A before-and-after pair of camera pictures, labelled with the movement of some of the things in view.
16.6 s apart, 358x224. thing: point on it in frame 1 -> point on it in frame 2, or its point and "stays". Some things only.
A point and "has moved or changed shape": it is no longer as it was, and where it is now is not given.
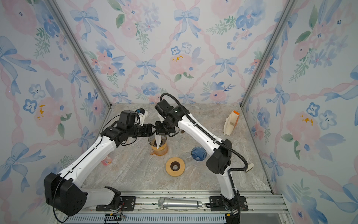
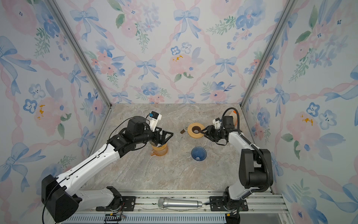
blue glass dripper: (199, 153) stays
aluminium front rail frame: (265, 207) stays
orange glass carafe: (161, 151) stays
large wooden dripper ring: (175, 166) has moved or changed shape
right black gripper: (158, 131) -> (209, 132)
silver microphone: (168, 203) stays
